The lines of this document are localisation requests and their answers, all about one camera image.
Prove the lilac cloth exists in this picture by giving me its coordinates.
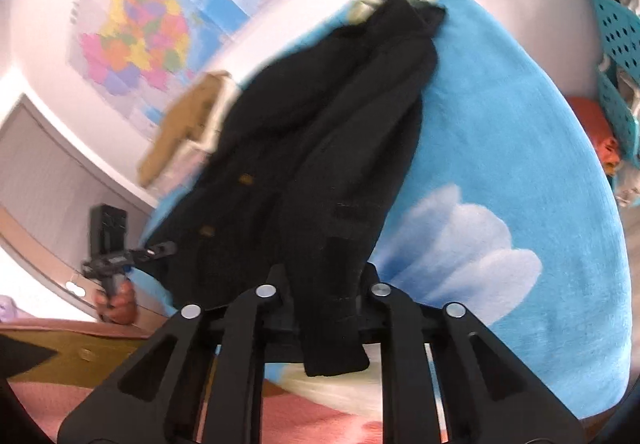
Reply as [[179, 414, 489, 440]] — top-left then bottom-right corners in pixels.
[[0, 294, 27, 321]]

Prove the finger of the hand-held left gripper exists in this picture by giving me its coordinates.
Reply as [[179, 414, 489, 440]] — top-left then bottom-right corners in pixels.
[[134, 240, 178, 263]]

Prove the orange cloth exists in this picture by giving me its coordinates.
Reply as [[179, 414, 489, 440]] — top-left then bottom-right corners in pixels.
[[565, 96, 621, 175]]

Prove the colourful wall map poster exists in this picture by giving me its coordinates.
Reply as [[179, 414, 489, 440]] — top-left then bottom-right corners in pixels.
[[65, 0, 301, 135]]

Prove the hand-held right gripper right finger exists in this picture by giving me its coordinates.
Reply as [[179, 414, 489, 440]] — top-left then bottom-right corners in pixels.
[[356, 263, 586, 444]]

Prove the blue cloud print blanket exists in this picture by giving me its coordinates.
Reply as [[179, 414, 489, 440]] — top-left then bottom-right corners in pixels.
[[137, 0, 633, 420]]

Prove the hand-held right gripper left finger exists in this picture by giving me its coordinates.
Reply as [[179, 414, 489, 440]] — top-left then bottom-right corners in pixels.
[[56, 264, 303, 444]]

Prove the brown bed frame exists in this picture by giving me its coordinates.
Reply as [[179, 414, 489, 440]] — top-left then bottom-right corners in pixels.
[[0, 325, 153, 382]]

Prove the blue perforated basket rack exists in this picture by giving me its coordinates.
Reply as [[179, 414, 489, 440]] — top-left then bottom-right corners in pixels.
[[570, 0, 640, 165]]

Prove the grey cabinet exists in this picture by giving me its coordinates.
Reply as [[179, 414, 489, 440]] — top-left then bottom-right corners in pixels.
[[0, 94, 153, 275]]

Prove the person's left hand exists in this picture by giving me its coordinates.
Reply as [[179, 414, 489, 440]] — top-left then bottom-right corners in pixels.
[[94, 281, 138, 325]]

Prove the black button coat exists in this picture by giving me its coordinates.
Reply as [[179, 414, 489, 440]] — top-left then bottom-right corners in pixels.
[[142, 0, 448, 377]]

